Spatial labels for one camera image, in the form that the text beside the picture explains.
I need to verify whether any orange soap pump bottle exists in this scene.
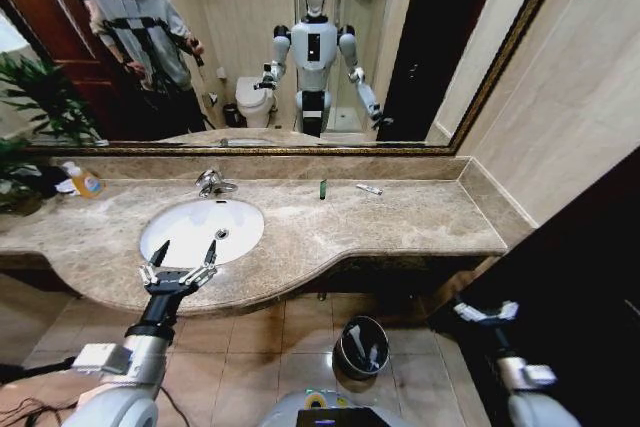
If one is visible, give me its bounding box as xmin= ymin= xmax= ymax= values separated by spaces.
xmin=59 ymin=161 xmax=107 ymax=199

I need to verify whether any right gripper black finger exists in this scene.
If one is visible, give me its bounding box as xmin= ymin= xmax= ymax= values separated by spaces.
xmin=451 ymin=298 xmax=485 ymax=323
xmin=487 ymin=300 xmax=520 ymax=322

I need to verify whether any person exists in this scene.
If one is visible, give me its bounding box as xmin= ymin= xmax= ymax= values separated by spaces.
xmin=82 ymin=0 xmax=209 ymax=136

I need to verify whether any gold framed wall mirror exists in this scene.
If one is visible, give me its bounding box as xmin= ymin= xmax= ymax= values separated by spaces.
xmin=0 ymin=0 xmax=576 ymax=157

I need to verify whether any black cloth bundle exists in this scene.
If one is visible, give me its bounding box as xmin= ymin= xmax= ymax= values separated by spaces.
xmin=34 ymin=164 xmax=72 ymax=198

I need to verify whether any dark wooden cabinet door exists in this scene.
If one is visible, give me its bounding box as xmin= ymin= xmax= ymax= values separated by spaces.
xmin=428 ymin=146 xmax=640 ymax=427

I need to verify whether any white toilet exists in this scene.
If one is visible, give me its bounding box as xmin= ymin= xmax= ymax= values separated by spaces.
xmin=234 ymin=75 xmax=277 ymax=129

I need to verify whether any chrome sink faucet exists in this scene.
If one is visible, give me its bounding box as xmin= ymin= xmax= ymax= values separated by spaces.
xmin=194 ymin=168 xmax=240 ymax=199

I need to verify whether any reddish brown wooden door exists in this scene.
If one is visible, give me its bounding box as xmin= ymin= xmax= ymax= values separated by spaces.
xmin=0 ymin=0 xmax=132 ymax=141

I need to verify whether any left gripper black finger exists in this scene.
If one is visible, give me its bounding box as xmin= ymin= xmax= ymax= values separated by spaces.
xmin=138 ymin=240 xmax=170 ymax=289
xmin=183 ymin=239 xmax=220 ymax=289

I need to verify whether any thin dark floor cable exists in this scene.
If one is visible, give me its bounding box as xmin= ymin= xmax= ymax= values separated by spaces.
xmin=0 ymin=393 xmax=81 ymax=427

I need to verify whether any white robot front shell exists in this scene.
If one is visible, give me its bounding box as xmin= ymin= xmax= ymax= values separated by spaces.
xmin=257 ymin=386 xmax=401 ymax=427

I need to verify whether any green leafy plant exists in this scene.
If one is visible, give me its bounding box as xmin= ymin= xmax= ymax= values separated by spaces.
xmin=0 ymin=136 xmax=59 ymax=218

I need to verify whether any black round trash bin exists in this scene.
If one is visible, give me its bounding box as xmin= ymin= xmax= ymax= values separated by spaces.
xmin=332 ymin=315 xmax=391 ymax=381

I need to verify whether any long white trash piece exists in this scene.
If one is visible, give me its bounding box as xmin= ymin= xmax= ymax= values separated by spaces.
xmin=344 ymin=325 xmax=369 ymax=363

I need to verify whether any white oval sink basin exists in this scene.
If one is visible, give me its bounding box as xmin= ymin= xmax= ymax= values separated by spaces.
xmin=138 ymin=197 xmax=266 ymax=268

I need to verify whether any small black floor bin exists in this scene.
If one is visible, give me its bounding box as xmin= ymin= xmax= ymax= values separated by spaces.
xmin=222 ymin=103 xmax=246 ymax=128

